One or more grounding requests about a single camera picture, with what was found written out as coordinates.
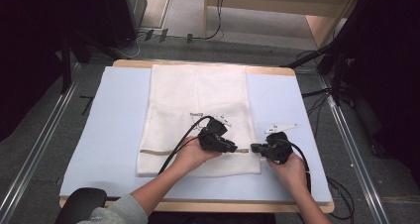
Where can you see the dark curtain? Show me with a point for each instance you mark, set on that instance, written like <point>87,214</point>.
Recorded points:
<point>396,68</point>
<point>29,52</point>

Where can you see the person's right hand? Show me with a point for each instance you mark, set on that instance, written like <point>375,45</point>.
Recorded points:
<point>290,174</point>

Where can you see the grey sleeve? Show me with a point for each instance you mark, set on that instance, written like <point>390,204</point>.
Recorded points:
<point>115,214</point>

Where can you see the black metal frame stand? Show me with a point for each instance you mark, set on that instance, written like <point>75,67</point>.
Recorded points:
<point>336,58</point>

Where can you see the metal floor rail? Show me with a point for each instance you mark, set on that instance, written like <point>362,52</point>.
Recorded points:
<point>39,138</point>
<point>356,151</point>

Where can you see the white towel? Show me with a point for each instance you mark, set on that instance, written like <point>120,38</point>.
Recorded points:
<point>171,134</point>

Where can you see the white cloth garment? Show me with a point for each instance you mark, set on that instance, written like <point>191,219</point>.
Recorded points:
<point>198,85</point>

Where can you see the wooden table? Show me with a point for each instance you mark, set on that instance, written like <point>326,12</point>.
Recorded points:
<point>198,207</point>

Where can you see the black chair back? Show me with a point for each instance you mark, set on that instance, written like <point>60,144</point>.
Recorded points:
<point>81,204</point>

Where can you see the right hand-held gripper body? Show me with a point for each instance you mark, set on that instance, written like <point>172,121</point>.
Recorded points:
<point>277,148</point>

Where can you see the pale blue table mat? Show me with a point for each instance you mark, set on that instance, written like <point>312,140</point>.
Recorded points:
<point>115,118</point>

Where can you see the person's left hand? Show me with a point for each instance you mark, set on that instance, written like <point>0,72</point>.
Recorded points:
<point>191,154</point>

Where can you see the wooden shelf unit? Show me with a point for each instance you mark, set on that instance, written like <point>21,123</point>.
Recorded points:
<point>280,2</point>

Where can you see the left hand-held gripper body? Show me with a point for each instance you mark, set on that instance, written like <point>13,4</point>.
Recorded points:
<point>213,138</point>

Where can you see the black cabinet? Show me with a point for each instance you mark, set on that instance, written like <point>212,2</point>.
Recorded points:
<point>125,12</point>

